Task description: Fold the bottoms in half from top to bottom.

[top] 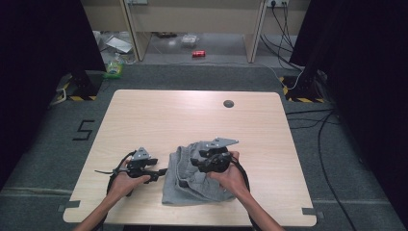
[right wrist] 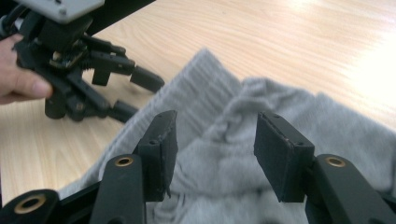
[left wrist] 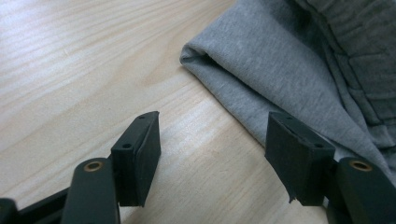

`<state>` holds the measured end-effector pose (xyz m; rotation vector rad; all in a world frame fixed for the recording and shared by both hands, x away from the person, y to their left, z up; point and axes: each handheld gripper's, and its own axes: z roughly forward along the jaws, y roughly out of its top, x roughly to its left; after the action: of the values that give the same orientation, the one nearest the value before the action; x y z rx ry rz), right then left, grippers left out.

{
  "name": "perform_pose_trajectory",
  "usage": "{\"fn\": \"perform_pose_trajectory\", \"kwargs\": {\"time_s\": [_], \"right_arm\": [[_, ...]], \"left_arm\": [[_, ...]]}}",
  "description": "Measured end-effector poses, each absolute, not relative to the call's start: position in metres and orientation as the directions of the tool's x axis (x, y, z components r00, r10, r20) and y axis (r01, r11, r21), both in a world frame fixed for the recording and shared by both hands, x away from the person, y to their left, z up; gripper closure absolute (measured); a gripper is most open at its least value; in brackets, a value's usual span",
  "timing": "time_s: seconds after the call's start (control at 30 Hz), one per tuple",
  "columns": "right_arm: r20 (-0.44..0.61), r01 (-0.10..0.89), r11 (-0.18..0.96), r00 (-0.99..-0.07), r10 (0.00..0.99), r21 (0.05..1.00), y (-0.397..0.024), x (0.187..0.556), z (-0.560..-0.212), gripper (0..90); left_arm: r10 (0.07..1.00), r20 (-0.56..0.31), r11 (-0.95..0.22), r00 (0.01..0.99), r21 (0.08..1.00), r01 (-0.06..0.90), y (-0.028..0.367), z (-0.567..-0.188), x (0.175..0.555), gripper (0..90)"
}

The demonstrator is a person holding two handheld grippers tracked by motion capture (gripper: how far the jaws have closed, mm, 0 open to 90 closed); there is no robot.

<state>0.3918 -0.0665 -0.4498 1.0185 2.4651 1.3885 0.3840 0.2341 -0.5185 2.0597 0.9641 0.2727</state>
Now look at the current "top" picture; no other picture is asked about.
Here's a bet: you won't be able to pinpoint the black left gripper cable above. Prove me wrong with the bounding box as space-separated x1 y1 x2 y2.
94 149 138 197

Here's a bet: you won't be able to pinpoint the clear plastic container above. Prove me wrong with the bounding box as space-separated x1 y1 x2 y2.
180 34 200 49

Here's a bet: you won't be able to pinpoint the black curtain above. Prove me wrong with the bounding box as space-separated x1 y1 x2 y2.
0 0 107 191
289 0 408 227

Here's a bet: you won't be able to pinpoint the white device on floor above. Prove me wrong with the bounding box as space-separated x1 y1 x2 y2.
105 36 134 55

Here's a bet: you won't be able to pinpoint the white wall socket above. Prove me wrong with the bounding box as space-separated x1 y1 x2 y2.
266 0 290 9

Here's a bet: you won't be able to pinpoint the black tape numeral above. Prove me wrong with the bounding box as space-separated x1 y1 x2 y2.
72 119 96 141

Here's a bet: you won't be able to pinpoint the person's left hand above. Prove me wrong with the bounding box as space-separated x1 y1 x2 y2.
107 160 151 202

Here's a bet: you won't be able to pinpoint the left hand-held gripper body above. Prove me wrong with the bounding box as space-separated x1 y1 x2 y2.
127 146 159 178

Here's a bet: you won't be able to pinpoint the person's right hand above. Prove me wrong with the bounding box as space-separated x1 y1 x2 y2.
206 150 250 195

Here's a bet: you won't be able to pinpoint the black floor cable bundle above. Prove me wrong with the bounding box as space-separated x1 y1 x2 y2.
285 108 342 130

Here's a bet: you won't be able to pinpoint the black stand base striped tape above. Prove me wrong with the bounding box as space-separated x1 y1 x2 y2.
56 70 105 102
278 74 327 105

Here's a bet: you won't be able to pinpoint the white looped cable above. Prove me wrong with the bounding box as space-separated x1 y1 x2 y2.
48 87 67 108

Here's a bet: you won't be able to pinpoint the long black floor cable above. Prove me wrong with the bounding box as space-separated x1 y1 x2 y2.
317 110 358 231

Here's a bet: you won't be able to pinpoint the grey shorts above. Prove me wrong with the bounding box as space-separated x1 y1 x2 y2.
161 140 238 207

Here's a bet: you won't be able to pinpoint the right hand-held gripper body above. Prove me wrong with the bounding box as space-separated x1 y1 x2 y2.
203 137 240 174

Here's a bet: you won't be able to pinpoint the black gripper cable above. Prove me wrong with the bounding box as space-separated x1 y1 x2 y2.
94 149 138 197
228 156 258 231

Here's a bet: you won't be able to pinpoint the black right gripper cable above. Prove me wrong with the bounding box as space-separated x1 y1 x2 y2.
228 156 258 231

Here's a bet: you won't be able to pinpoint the grey tape piece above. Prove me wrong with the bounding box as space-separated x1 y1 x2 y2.
57 200 82 214
301 207 325 219

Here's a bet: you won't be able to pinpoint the white floor cable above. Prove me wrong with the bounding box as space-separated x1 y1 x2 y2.
256 62 304 91

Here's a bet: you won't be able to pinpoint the green packet on floor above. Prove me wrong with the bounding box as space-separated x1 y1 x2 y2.
102 52 126 80

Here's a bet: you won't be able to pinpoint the black socket cables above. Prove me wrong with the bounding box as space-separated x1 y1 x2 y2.
259 3 304 72

